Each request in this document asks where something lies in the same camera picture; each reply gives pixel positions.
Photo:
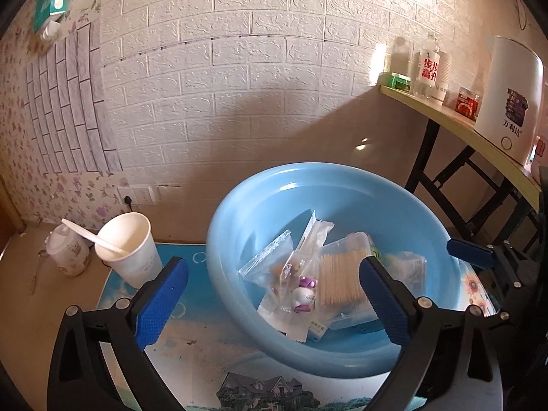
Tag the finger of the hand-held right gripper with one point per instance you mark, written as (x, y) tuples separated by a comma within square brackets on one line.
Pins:
[(469, 252)]

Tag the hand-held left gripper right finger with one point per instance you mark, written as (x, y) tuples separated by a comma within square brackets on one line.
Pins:
[(383, 304)]

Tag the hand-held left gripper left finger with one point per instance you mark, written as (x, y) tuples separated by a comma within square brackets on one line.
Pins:
[(160, 304)]

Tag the clear toothpick box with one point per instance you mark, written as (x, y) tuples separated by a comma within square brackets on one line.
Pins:
[(342, 282)]

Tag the white bottle with green cap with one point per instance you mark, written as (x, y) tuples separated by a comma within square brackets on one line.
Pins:
[(377, 254)]

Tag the small pale packet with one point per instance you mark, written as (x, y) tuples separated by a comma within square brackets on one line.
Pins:
[(317, 332)]

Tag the small pink kitty toy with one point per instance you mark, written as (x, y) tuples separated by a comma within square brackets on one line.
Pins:
[(304, 297)]

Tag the long white packet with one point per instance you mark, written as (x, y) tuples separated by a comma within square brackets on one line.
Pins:
[(319, 233)]

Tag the clear snack packet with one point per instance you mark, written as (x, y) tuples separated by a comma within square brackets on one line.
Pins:
[(263, 265)]

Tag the light blue plastic basin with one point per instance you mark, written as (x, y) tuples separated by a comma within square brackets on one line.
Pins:
[(257, 205)]

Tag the white paper cup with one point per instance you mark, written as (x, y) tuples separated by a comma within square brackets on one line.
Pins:
[(137, 248)]

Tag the small white electric pot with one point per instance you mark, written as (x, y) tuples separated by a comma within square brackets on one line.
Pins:
[(68, 257)]

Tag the white plastic spoon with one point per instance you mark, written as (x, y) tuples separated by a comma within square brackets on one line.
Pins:
[(81, 229)]

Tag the red jar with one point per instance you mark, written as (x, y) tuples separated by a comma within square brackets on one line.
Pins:
[(467, 107)]

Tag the yellow folding table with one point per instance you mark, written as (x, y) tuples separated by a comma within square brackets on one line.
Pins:
[(428, 107)]

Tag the white electric kettle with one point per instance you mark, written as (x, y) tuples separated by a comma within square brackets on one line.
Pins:
[(505, 94)]

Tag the stack of paper cups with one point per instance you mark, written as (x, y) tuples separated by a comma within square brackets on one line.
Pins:
[(444, 90)]

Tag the small green jar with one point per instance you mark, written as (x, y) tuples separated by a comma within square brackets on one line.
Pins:
[(400, 83)]

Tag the clear bottle with red label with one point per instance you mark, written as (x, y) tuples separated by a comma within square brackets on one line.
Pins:
[(428, 70)]

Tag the clear plastic bottle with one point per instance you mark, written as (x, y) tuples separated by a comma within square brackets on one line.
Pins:
[(400, 55)]

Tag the white wall socket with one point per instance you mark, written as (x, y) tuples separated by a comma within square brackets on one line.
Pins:
[(143, 195)]

